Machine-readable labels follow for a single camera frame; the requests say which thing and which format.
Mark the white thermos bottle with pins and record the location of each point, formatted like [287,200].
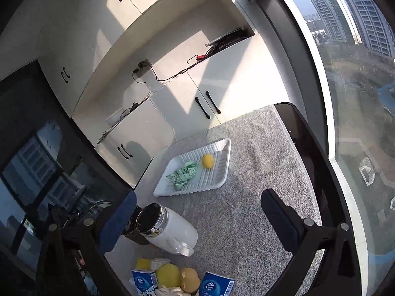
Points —
[176,231]

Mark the small yellow sponge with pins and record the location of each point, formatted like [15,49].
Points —
[143,264]

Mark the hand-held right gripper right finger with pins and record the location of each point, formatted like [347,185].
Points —
[279,222]

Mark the blue tissue packet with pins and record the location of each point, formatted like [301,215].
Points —
[217,285]
[145,283]

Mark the cream plush cloth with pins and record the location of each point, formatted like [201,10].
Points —
[168,291]
[159,263]

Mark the green knotted cloth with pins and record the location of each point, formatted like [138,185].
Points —
[182,174]

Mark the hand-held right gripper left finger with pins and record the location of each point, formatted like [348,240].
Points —
[118,222]

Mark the yellow round sponge ball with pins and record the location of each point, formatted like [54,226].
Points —
[208,161]

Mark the black window frame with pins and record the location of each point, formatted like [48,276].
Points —
[271,12]

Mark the white cabinet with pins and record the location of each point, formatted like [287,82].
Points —
[240,74]
[77,30]

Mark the gray towel mat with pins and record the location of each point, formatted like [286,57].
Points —
[253,172]

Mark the tan peanut-shaped sponge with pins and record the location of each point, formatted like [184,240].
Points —
[189,280]

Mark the white lower cabinet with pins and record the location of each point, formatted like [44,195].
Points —
[240,74]

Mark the large yellow sponge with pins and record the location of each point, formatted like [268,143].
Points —
[168,276]

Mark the white ribbed plastic tray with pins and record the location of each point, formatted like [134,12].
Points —
[213,172]

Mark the black power adapter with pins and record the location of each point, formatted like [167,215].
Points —
[143,67]

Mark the white upper cabinet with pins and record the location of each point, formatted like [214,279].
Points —
[77,30]

